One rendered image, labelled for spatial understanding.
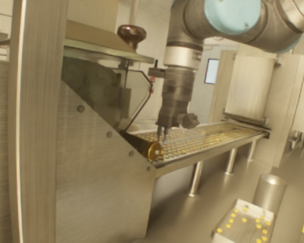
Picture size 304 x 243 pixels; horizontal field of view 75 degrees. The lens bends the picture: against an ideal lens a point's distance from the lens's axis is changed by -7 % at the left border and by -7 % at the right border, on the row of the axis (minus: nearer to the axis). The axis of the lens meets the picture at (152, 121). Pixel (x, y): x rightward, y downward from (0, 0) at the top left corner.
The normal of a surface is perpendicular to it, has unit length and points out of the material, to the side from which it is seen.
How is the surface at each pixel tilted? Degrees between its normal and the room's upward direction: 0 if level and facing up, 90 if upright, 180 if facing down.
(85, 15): 90
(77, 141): 90
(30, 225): 90
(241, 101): 90
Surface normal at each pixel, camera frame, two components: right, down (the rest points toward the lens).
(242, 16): 0.29, 0.23
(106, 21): 0.72, 0.24
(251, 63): -0.68, 0.05
